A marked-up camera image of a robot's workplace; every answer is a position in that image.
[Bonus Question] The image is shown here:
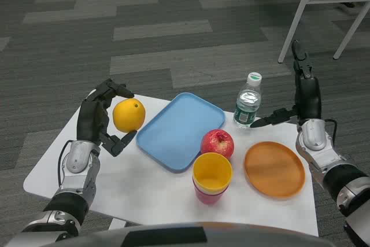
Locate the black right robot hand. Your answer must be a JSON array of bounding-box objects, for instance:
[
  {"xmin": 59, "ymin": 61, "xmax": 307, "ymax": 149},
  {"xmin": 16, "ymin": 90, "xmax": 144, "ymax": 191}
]
[{"xmin": 250, "ymin": 39, "xmax": 323, "ymax": 128}]

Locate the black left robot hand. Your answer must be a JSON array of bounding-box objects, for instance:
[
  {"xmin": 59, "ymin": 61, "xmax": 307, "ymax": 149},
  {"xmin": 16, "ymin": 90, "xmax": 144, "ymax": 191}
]
[{"xmin": 76, "ymin": 78, "xmax": 138, "ymax": 157}]

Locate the orange fruit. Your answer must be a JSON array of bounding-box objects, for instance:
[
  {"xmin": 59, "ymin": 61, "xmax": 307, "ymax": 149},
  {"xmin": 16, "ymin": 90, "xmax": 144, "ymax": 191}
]
[{"xmin": 112, "ymin": 98, "xmax": 146, "ymax": 133}]

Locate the orange round plate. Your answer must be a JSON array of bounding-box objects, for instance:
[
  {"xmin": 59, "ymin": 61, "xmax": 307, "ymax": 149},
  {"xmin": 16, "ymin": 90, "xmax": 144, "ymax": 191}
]
[{"xmin": 243, "ymin": 141, "xmax": 306, "ymax": 200}]

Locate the blue rectangle plate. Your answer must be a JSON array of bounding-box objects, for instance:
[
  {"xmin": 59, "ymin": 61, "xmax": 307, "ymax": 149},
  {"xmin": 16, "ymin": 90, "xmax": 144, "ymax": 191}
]
[{"xmin": 135, "ymin": 92, "xmax": 226, "ymax": 174}]

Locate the clear plastic water bottle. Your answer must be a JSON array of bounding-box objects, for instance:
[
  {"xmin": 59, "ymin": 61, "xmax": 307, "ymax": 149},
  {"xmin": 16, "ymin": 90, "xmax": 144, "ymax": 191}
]
[{"xmin": 233, "ymin": 71, "xmax": 263, "ymax": 130}]

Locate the red apple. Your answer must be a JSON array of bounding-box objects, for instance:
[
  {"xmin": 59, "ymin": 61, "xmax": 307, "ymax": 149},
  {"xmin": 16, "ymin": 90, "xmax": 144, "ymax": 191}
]
[{"xmin": 200, "ymin": 128, "xmax": 235, "ymax": 161}]

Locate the yellow plastic cup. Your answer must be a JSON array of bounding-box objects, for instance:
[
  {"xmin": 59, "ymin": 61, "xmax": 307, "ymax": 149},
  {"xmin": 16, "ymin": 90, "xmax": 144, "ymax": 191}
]
[{"xmin": 193, "ymin": 152, "xmax": 234, "ymax": 193}]

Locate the pink plastic cup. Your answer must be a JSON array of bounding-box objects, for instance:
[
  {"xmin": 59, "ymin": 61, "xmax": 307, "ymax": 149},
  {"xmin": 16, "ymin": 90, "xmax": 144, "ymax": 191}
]
[{"xmin": 194, "ymin": 185, "xmax": 231, "ymax": 205}]

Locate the silver robot chest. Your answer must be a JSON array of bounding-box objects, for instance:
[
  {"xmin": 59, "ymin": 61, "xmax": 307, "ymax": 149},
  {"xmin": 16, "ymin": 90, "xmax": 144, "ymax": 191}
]
[{"xmin": 37, "ymin": 222, "xmax": 353, "ymax": 247}]

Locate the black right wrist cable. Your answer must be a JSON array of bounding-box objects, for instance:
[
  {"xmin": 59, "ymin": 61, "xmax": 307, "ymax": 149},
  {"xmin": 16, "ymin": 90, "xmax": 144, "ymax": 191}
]
[{"xmin": 324, "ymin": 118, "xmax": 338, "ymax": 146}]

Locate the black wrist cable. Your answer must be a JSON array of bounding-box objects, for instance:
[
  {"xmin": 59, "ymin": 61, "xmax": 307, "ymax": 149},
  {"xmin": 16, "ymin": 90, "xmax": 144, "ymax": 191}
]
[
  {"xmin": 57, "ymin": 139, "xmax": 73, "ymax": 190},
  {"xmin": 324, "ymin": 118, "xmax": 338, "ymax": 146}
]

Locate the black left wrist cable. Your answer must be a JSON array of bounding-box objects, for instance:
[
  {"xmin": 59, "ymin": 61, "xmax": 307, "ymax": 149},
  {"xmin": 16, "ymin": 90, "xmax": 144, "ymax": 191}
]
[{"xmin": 57, "ymin": 139, "xmax": 73, "ymax": 190}]

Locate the white metal frame table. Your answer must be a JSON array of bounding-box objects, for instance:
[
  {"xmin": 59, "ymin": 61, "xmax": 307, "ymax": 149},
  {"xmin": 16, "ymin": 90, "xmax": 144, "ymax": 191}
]
[{"xmin": 239, "ymin": 0, "xmax": 370, "ymax": 64}]

